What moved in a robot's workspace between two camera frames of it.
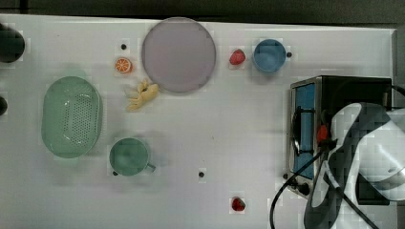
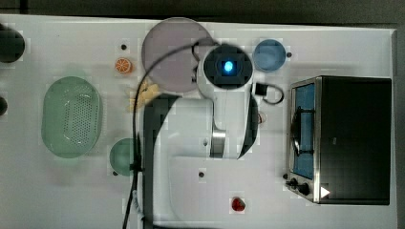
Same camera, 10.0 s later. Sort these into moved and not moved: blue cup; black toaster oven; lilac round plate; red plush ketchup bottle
Moved: red plush ketchup bottle
Not moved: blue cup; lilac round plate; black toaster oven
